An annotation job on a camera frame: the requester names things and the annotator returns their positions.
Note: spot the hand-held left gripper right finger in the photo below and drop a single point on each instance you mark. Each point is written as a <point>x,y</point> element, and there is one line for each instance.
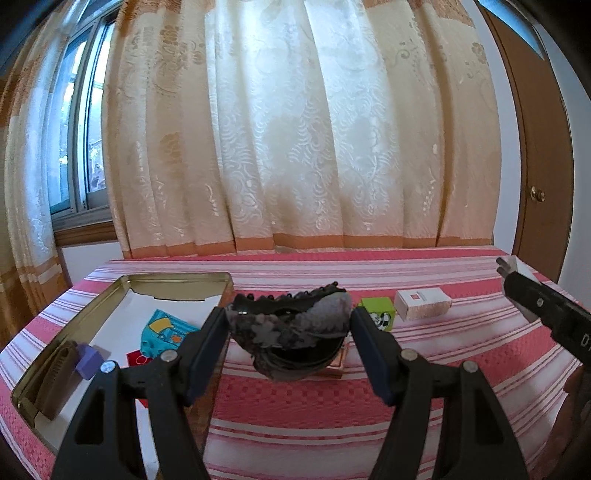
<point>371,360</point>

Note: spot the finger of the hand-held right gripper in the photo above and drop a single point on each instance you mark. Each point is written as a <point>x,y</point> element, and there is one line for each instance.
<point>526,295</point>

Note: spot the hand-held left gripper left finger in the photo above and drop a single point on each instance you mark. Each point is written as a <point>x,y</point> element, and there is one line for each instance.
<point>207,360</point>

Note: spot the white charger plug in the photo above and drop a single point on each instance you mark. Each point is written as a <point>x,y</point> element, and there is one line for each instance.
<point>515,265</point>

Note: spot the small pink brown box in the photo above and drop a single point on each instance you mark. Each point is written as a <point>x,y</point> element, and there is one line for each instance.
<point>338,364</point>

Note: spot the green printed cube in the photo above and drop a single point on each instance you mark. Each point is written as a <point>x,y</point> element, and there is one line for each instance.
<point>376,307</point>

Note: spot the blue toy brick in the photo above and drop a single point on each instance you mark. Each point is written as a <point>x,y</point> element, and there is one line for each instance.
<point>161,332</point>

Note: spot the red toy brick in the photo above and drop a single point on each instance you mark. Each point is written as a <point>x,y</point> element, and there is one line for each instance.
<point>136,357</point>

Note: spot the white and pink box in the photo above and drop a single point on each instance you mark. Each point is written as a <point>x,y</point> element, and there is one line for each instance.
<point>422,304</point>

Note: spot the gold tin box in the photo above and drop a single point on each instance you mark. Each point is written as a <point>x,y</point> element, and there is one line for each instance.
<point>184,288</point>

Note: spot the black grey hair clip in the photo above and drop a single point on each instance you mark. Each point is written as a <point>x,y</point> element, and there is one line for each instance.
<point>286,327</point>

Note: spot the purple block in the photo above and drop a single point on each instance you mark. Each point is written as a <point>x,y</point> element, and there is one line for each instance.
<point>90,362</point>

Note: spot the brown wooden bar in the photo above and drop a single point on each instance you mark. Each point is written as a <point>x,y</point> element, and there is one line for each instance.
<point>55,383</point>

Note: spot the pink striped bedspread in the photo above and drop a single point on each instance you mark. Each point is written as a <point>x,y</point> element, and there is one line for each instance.
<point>300,415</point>

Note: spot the brass door knob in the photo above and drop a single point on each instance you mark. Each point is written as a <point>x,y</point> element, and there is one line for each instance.
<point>538,194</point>

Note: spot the brown wooden door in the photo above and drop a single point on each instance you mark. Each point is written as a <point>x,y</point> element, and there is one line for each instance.
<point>535,138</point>

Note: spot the wooden window sill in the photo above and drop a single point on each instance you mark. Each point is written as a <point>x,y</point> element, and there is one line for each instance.
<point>85,233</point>

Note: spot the wide cream patterned curtain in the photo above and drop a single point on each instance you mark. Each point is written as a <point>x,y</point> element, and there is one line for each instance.
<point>300,129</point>

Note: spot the narrow cream patterned curtain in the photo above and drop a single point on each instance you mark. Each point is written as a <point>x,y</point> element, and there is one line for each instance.
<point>27,184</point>

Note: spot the window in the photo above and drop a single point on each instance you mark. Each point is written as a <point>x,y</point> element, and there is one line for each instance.
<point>78,129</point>

